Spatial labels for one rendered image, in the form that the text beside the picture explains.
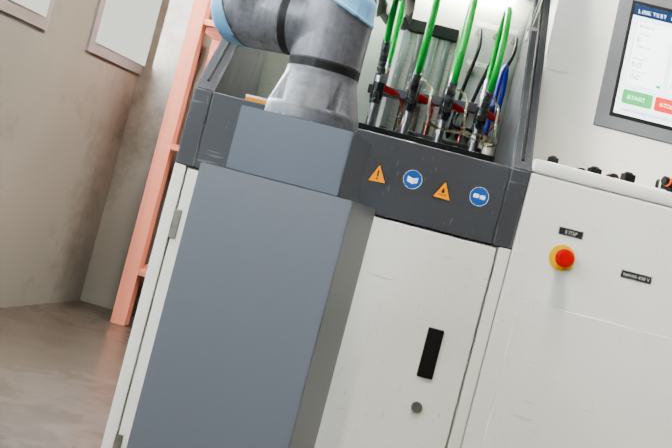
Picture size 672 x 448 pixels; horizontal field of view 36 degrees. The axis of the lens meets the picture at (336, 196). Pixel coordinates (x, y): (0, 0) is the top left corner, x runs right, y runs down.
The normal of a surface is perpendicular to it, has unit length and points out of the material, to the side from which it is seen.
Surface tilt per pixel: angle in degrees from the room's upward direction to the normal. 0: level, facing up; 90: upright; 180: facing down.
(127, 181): 90
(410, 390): 90
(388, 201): 90
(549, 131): 76
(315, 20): 91
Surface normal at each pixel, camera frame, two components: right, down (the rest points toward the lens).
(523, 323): -0.05, -0.03
